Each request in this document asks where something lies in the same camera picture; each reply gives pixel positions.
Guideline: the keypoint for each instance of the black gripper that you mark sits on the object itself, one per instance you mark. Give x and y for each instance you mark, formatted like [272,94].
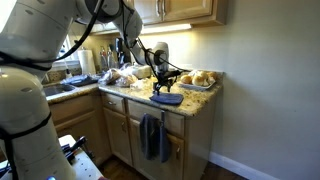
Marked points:
[166,79]

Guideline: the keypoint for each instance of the blue towel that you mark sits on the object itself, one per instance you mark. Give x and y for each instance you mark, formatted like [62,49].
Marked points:
[167,98]
[164,145]

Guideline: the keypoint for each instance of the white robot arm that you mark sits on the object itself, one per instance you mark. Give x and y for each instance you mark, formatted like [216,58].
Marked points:
[32,33]

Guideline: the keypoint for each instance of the right wooden drawer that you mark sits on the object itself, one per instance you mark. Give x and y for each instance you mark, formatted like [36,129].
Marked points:
[174,123]

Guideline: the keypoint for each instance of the wooden drawer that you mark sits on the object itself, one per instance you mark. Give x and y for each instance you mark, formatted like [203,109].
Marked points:
[113,102]
[174,123]

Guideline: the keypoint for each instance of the dark grey hanging towel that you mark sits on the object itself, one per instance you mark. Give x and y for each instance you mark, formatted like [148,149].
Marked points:
[149,136]

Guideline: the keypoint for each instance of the left wooden drawer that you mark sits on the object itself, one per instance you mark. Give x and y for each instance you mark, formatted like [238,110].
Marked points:
[113,102]

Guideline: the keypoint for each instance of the blue hanging towel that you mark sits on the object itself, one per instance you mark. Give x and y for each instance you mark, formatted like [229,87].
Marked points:
[164,145]

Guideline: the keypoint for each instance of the paper towel roll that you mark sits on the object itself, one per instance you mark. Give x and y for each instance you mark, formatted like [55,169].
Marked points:
[86,61]

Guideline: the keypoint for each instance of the bagged round bread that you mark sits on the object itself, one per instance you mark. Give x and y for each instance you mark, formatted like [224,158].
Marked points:
[125,80]

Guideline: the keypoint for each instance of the white plate of bread rolls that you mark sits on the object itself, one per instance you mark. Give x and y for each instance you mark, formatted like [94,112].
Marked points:
[198,80]

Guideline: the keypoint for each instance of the bagged brown bread loaf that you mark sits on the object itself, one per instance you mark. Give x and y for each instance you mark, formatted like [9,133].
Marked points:
[110,76]

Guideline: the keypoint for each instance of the lower cabinet door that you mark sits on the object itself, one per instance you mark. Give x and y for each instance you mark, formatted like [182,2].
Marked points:
[118,135]

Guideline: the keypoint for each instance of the black coffee machine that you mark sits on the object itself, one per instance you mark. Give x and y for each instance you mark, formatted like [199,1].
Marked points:
[122,52]

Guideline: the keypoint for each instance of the under-cabinet light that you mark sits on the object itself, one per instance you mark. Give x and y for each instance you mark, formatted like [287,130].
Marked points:
[166,28]

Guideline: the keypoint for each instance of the upper wooden cabinet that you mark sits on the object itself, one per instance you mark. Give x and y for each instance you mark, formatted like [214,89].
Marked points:
[198,13]

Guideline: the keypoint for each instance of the dark cloth by sink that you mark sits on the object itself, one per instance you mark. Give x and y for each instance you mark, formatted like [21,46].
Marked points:
[79,80]

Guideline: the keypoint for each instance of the steel kitchen sink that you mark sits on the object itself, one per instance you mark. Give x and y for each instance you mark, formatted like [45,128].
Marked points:
[58,89]

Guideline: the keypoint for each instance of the white robot cart top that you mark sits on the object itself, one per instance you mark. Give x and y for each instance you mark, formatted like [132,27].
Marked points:
[84,167]

